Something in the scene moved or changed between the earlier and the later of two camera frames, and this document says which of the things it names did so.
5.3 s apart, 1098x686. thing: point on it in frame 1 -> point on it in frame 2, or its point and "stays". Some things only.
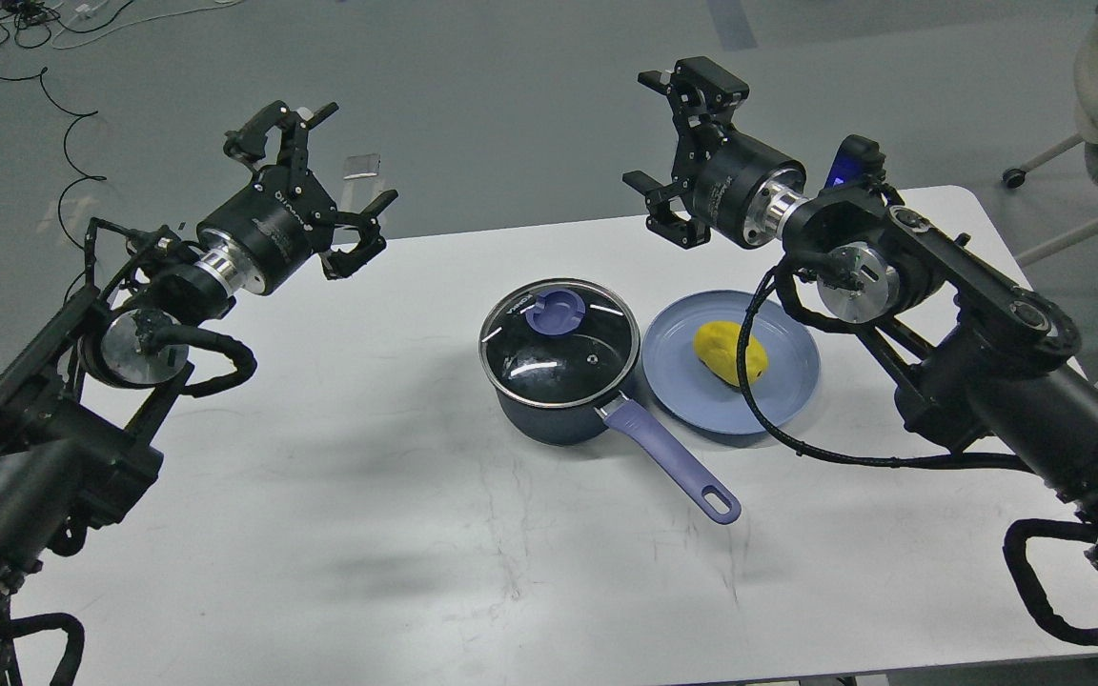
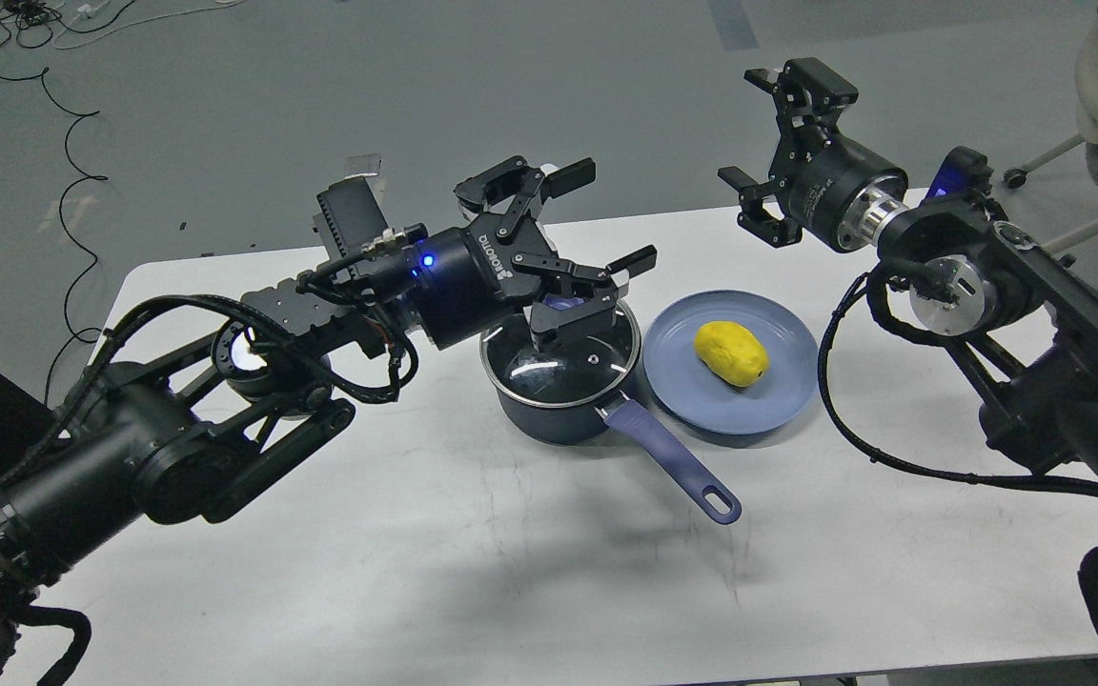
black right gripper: (742, 188) -> (834, 189)
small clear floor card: (362, 166) stays
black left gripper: (284, 216) -> (457, 280)
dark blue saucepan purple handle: (563, 425) stays
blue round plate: (685, 387) stays
